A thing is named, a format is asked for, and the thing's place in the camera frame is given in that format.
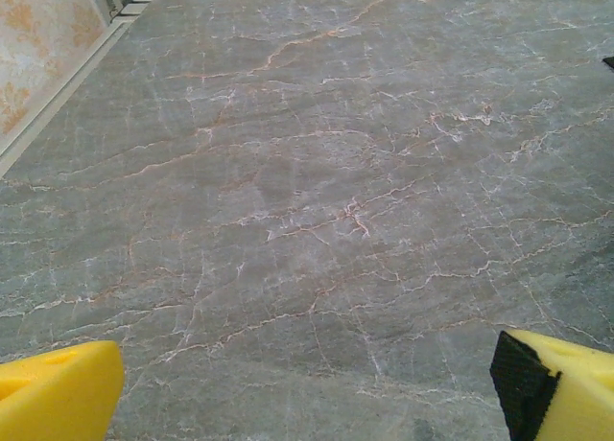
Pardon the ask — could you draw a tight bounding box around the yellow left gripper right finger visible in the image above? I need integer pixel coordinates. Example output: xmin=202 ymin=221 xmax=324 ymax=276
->
xmin=488 ymin=329 xmax=614 ymax=441

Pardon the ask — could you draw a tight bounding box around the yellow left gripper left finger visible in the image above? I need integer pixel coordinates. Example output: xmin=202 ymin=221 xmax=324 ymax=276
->
xmin=0 ymin=339 xmax=126 ymax=441

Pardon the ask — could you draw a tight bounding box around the aluminium side rail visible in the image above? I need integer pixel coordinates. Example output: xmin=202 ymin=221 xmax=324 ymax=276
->
xmin=0 ymin=9 xmax=135 ymax=178

